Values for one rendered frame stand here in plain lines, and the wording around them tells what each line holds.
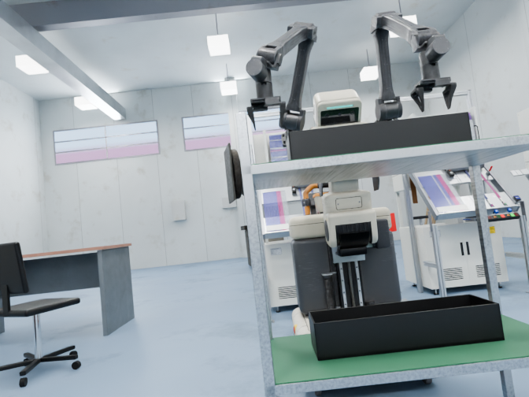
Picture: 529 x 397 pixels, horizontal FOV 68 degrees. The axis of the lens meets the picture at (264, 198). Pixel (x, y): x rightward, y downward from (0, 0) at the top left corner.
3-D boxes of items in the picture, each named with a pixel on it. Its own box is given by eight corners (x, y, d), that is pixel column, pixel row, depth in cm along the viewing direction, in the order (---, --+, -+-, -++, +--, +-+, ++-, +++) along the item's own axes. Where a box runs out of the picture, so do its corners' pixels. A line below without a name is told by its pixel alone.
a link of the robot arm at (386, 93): (387, 19, 176) (365, 21, 175) (399, 8, 162) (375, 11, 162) (397, 118, 181) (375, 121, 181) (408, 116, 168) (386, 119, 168)
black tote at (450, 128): (449, 156, 139) (444, 125, 140) (473, 146, 122) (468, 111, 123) (289, 174, 140) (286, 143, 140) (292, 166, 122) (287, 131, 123)
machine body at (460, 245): (510, 287, 349) (499, 219, 353) (432, 296, 349) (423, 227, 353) (471, 278, 413) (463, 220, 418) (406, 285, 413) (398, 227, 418)
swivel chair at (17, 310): (18, 364, 277) (11, 244, 284) (97, 353, 283) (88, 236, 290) (-32, 395, 224) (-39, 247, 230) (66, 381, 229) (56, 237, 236)
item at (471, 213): (515, 211, 327) (518, 205, 322) (437, 220, 327) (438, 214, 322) (514, 210, 328) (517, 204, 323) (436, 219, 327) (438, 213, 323)
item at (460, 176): (492, 183, 355) (493, 179, 352) (419, 191, 355) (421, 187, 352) (475, 161, 380) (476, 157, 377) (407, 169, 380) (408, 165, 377)
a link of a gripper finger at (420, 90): (442, 106, 128) (438, 79, 129) (419, 109, 128) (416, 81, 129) (433, 113, 135) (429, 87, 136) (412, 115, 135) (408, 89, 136)
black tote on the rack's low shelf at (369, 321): (475, 326, 135) (470, 293, 136) (504, 340, 118) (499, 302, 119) (311, 344, 135) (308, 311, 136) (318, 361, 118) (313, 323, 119)
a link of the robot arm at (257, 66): (283, 55, 134) (260, 52, 136) (274, 40, 123) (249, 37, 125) (275, 89, 134) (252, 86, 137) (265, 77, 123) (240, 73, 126)
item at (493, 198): (516, 208, 326) (516, 205, 324) (437, 217, 326) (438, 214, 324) (503, 194, 340) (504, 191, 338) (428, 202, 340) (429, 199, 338)
